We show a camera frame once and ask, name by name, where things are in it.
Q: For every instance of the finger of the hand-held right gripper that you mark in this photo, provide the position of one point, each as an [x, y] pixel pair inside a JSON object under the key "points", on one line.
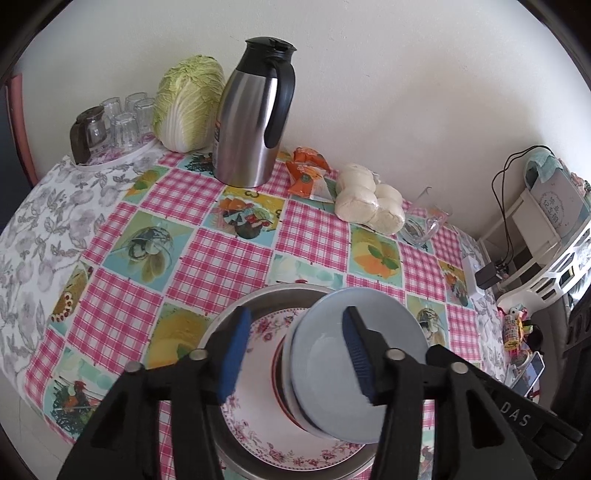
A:
{"points": [[441, 353]]}

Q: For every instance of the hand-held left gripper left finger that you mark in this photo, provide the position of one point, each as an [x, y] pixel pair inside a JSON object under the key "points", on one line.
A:
{"points": [[235, 355]]}

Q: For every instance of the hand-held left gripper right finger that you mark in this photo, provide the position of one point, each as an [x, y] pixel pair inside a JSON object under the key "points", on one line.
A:
{"points": [[360, 360]]}

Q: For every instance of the plain white bowl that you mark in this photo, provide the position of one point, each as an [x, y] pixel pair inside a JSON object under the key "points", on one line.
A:
{"points": [[323, 364]]}

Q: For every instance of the round pink floral plate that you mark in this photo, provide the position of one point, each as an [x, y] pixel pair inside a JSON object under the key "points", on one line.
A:
{"points": [[258, 415]]}

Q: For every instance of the stainless steel basin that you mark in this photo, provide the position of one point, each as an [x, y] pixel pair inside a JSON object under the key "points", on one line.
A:
{"points": [[277, 297]]}

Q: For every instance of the smartphone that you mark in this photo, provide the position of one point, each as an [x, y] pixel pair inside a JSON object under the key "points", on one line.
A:
{"points": [[531, 371]]}

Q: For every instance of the small colourful toy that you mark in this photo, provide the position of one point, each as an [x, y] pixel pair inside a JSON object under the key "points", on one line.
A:
{"points": [[513, 330]]}

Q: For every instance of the white power strip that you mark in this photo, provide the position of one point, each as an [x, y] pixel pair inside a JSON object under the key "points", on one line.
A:
{"points": [[472, 277]]}

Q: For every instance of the black charger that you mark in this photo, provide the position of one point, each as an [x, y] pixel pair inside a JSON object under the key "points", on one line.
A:
{"points": [[489, 274]]}

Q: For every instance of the white rack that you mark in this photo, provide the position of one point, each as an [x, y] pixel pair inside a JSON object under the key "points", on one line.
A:
{"points": [[540, 281]]}

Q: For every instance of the clear glass mug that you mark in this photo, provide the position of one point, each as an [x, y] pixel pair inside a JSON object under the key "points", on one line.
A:
{"points": [[422, 230]]}

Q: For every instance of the bag of white steamed buns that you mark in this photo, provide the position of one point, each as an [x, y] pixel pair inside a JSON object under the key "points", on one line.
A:
{"points": [[364, 198]]}

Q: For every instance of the orange snack packet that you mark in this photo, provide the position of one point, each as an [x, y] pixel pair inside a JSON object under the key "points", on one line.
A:
{"points": [[309, 157], [304, 182]]}

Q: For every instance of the white printed box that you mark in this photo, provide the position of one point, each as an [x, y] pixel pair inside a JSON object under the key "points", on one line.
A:
{"points": [[554, 198]]}

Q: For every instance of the white tray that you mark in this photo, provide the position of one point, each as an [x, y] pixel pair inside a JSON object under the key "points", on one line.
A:
{"points": [[134, 154]]}

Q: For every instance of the stainless steel thermos jug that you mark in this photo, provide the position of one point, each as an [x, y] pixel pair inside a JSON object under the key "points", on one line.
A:
{"points": [[244, 129]]}

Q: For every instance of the clear glass tumbler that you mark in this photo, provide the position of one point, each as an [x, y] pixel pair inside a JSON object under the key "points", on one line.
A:
{"points": [[124, 131], [145, 115], [111, 107], [135, 102]]}

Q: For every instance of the napa cabbage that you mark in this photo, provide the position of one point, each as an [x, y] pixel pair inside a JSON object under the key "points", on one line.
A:
{"points": [[184, 101]]}

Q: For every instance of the pink rolled mat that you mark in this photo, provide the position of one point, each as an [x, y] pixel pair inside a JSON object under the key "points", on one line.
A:
{"points": [[21, 129]]}

